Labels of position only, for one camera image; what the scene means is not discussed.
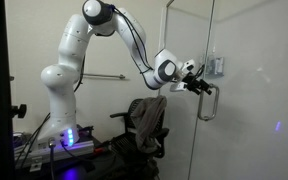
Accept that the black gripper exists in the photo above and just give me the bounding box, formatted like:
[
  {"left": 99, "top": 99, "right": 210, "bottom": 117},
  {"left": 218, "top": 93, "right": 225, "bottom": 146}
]
[{"left": 183, "top": 73, "right": 215, "bottom": 97}]

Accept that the black vertical stand pole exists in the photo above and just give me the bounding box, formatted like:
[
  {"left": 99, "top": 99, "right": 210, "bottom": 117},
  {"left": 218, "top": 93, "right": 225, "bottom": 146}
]
[{"left": 0, "top": 0, "right": 17, "bottom": 180}]

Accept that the black plugged base cable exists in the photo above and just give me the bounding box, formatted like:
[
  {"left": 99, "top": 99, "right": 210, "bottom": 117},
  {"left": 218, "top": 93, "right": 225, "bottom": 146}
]
[
  {"left": 61, "top": 141, "right": 97, "bottom": 165},
  {"left": 48, "top": 139, "right": 57, "bottom": 180}
]

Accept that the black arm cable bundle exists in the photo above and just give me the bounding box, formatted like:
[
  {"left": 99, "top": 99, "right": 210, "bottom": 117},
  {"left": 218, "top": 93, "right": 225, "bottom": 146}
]
[{"left": 111, "top": 4, "right": 160, "bottom": 90}]

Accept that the chrome wall towel bar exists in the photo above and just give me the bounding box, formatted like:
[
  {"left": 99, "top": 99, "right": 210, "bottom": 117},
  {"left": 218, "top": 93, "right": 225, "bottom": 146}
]
[{"left": 82, "top": 73, "right": 127, "bottom": 81}]

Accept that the black base cable bundle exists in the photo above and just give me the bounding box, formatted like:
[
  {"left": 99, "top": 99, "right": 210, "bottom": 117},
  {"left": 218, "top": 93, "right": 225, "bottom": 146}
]
[{"left": 15, "top": 112, "right": 52, "bottom": 169}]

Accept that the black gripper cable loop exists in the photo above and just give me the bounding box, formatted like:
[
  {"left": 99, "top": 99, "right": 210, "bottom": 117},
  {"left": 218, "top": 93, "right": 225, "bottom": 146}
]
[{"left": 193, "top": 63, "right": 207, "bottom": 81}]

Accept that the chrome shower door handle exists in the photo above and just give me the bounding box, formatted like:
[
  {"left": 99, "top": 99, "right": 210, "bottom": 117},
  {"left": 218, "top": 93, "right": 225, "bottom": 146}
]
[{"left": 197, "top": 83, "right": 220, "bottom": 122}]

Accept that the grey towel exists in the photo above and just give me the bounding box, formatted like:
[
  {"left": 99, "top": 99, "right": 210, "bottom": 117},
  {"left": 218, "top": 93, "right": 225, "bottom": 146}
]
[{"left": 130, "top": 95, "right": 168, "bottom": 154}]

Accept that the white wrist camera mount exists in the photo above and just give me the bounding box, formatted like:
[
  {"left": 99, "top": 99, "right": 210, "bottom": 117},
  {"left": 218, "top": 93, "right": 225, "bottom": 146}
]
[{"left": 169, "top": 58, "right": 197, "bottom": 93}]

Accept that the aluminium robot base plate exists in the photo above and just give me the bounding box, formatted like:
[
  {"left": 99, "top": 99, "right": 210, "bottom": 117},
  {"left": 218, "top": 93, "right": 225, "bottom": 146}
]
[{"left": 15, "top": 138, "right": 97, "bottom": 168}]

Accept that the fixed glass shower panel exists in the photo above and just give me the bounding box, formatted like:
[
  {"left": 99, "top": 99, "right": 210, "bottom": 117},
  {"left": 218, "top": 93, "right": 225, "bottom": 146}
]
[{"left": 157, "top": 0, "right": 216, "bottom": 180}]

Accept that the black clamp knob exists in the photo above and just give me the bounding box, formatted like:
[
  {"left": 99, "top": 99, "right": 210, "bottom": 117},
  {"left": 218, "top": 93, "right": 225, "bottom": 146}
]
[{"left": 10, "top": 103, "right": 28, "bottom": 120}]

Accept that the frosted glass shower door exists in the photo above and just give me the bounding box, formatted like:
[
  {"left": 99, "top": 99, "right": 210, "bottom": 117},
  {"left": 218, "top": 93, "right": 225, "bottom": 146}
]
[{"left": 187, "top": 0, "right": 288, "bottom": 180}]

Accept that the black mesh office chair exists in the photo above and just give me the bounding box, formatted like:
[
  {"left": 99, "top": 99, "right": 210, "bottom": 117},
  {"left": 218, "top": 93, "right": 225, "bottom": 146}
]
[{"left": 109, "top": 98, "right": 170, "bottom": 168}]

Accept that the chrome shower caddy shelf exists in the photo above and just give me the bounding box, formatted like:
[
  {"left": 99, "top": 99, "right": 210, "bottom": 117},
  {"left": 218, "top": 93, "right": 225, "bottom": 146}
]
[{"left": 198, "top": 54, "right": 226, "bottom": 80}]

